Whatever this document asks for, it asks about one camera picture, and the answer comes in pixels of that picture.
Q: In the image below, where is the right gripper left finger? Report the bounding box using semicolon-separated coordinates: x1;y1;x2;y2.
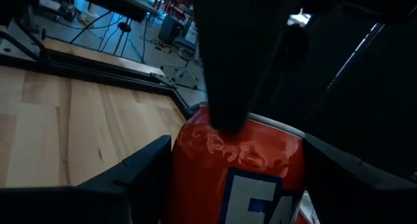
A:
0;134;173;224

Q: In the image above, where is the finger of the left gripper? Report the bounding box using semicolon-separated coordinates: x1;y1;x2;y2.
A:
192;0;287;135

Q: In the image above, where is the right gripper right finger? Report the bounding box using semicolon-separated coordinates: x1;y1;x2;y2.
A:
304;133;417;224

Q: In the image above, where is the red Fanta soda can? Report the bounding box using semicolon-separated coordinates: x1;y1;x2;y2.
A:
161;103;307;224

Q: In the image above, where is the black office chair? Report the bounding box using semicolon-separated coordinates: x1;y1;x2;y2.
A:
161;35;205;87

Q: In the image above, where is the dark computer case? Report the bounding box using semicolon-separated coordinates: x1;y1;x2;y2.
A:
158;14;185;45

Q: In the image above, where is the black panel screen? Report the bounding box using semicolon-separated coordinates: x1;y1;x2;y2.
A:
253;2;417;182

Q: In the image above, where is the grey desk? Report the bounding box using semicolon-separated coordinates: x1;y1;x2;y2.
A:
73;0;160;22

